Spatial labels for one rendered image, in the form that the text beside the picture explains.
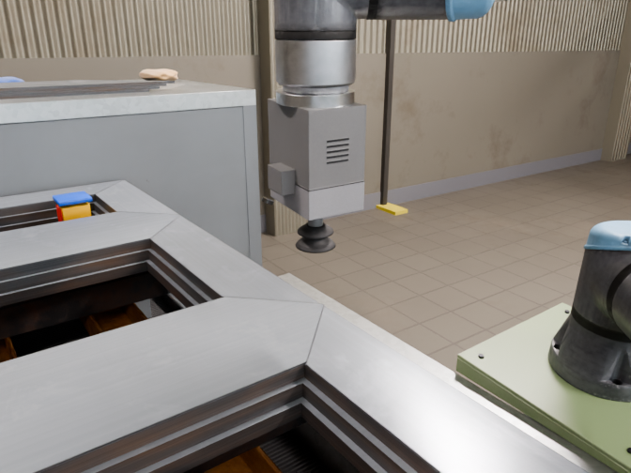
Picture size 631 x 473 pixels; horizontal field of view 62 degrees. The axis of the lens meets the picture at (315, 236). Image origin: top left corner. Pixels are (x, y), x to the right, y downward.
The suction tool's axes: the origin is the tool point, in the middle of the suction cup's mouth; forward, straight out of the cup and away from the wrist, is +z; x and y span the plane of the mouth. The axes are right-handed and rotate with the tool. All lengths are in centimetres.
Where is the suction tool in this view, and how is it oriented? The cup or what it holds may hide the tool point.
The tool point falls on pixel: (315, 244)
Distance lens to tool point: 56.5
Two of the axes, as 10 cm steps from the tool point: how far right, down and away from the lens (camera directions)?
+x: 8.7, -2.0, 4.6
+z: 0.0, 9.2, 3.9
